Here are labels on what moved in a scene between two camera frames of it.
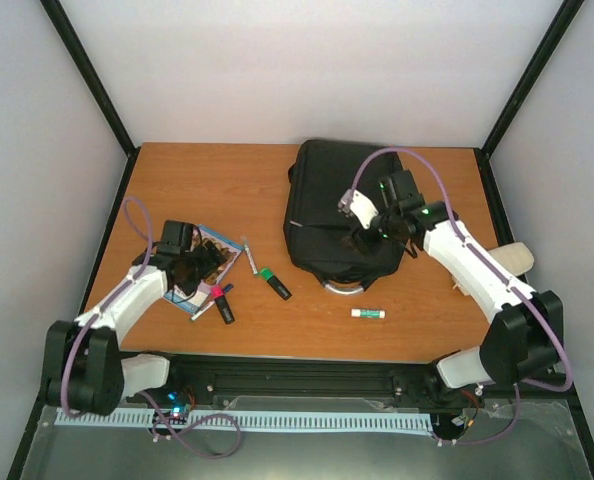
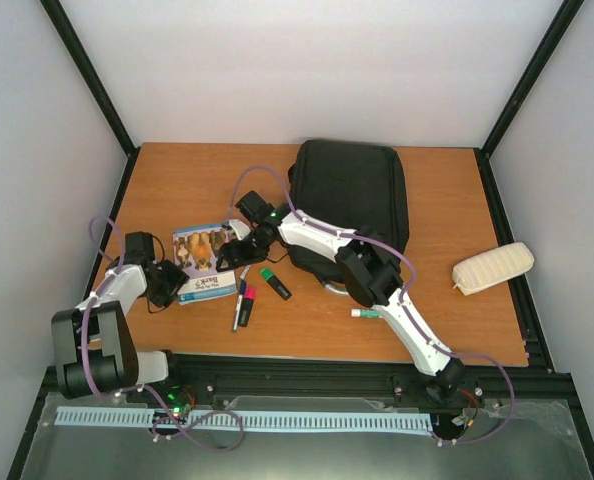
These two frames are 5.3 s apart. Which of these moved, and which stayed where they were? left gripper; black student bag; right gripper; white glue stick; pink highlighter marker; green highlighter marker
Moved: left gripper; pink highlighter marker; right gripper
Stayed: green highlighter marker; white glue stick; black student bag
